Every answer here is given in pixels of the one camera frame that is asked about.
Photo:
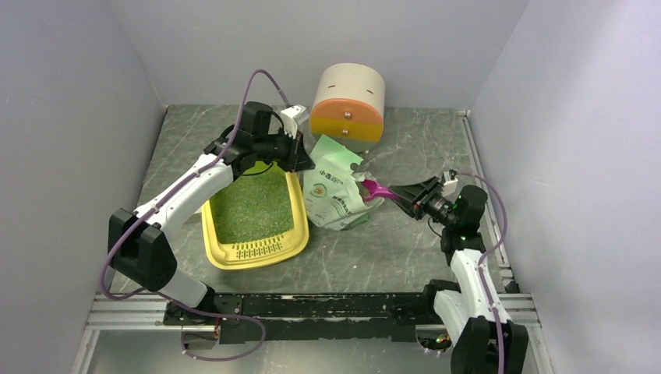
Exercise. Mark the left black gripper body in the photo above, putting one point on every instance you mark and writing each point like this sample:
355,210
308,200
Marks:
280,149

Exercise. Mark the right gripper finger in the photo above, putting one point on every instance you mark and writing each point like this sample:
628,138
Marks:
412,205
416,190

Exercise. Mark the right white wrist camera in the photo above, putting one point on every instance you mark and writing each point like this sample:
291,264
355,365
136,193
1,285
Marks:
449,181

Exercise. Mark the yellow litter box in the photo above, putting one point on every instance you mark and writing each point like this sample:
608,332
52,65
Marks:
262,252

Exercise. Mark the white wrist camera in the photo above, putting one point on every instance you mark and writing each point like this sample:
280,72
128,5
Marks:
293,118
449,181

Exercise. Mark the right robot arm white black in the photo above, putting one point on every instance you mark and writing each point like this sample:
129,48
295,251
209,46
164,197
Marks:
484,337

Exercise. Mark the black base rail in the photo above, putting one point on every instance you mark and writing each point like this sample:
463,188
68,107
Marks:
395,316

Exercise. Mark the magenta plastic scoop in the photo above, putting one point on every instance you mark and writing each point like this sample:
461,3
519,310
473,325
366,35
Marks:
376,190

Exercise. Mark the round cream drawer cabinet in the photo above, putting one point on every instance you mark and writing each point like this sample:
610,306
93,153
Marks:
349,106

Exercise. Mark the green cat litter bag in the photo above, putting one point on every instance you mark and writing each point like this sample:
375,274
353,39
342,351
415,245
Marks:
332,192

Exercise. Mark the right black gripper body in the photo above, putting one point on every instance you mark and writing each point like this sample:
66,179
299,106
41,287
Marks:
441,209

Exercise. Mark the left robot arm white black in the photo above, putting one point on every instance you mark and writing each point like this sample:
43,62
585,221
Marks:
138,245

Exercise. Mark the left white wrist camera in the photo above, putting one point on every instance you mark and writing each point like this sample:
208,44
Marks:
293,118

